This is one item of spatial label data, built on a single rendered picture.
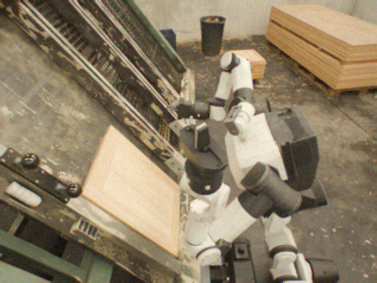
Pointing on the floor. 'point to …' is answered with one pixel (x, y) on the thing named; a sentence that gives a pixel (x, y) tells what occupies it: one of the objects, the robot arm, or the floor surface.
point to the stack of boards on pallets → (326, 46)
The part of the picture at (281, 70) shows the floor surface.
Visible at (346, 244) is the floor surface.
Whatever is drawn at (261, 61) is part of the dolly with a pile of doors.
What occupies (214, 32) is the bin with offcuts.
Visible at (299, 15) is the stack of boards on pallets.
